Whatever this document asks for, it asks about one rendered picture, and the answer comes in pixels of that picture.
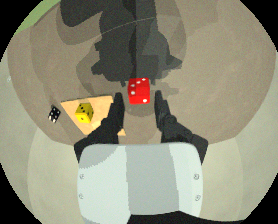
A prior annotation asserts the yellow die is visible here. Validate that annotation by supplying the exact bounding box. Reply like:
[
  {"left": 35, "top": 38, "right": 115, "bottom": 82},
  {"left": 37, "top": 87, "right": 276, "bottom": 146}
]
[{"left": 75, "top": 104, "right": 94, "bottom": 123}]

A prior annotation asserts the red die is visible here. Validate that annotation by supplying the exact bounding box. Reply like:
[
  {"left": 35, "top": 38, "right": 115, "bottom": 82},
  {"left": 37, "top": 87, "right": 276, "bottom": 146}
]
[{"left": 128, "top": 78, "right": 150, "bottom": 104}]

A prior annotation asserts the black die with white pips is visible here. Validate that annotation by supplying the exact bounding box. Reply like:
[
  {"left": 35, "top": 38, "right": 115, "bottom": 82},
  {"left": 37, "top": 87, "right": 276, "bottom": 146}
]
[{"left": 48, "top": 107, "right": 61, "bottom": 123}]

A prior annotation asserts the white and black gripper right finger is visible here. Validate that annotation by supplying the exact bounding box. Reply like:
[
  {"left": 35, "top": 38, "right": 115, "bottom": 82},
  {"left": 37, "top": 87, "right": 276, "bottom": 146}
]
[{"left": 154, "top": 90, "right": 208, "bottom": 166}]

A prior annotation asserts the tan flat mat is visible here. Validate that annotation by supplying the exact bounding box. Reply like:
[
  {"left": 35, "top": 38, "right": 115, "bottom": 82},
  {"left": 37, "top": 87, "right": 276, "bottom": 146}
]
[{"left": 61, "top": 95, "right": 114, "bottom": 134}]

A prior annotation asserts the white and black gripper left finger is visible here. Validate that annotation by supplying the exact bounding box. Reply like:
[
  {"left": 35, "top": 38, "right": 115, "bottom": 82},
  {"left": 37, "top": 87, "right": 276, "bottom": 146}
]
[{"left": 74, "top": 92, "right": 125, "bottom": 164}]

